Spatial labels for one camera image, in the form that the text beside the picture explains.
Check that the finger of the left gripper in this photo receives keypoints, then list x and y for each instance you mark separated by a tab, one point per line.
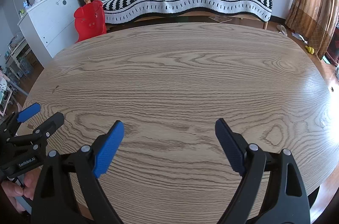
28	112
50	126

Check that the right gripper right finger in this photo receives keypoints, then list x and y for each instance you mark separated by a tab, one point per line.
233	145

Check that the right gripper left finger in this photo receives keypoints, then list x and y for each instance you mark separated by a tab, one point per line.
105	147

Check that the person's left hand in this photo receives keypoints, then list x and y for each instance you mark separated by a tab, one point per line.
13	190

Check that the white cabinet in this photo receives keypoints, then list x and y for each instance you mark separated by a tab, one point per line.
49	27

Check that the red plastic child chair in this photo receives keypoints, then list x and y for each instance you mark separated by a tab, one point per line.
90	20

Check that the yellow toy on floor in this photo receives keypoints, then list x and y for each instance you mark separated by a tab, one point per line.
310	50

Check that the beige slipper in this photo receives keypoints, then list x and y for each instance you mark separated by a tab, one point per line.
282	29

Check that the potted plant dark pot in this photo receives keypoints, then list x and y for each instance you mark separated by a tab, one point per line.
333	50

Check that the brown patterned curtain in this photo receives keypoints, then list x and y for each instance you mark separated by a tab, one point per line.
315	20

